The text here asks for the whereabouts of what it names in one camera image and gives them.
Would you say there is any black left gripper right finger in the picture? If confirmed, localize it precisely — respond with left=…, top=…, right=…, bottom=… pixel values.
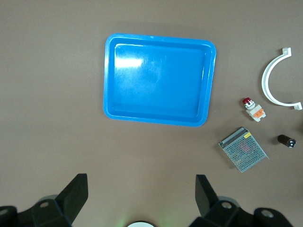
left=195, top=175, right=219, bottom=218

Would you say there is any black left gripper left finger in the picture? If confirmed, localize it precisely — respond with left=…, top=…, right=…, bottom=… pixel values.
left=55, top=174, right=89, bottom=227

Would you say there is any black cylindrical capacitor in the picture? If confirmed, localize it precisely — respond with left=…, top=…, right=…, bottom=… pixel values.
left=277, top=134, right=297, bottom=149

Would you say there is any metal mesh power supply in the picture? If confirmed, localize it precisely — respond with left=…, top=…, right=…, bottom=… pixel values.
left=218, top=126, right=270, bottom=173

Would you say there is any blue plastic tray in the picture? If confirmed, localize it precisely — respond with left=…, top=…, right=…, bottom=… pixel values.
left=103, top=33, right=217, bottom=128

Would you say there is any large white pipe clamp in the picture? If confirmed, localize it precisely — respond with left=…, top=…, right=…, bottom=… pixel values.
left=261, top=47, right=303, bottom=111

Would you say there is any red button switch white body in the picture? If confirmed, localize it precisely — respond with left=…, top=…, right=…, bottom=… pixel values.
left=241, top=97, right=267, bottom=122

